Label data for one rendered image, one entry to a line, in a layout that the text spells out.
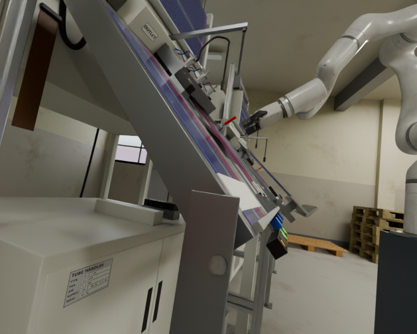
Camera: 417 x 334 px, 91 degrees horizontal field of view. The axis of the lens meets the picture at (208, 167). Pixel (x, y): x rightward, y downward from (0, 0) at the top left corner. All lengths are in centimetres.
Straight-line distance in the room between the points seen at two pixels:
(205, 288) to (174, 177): 13
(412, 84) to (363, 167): 422
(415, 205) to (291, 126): 404
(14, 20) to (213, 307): 62
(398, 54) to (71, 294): 127
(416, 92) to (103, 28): 100
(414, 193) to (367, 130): 448
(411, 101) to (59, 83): 120
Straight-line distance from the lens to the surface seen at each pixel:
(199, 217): 20
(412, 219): 100
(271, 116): 86
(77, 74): 86
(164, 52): 84
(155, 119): 31
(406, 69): 110
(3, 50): 62
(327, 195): 488
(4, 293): 53
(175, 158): 27
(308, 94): 88
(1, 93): 60
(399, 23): 111
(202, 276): 21
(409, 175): 102
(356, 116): 543
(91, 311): 56
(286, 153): 471
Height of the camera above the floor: 76
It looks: 6 degrees up
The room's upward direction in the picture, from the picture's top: 8 degrees clockwise
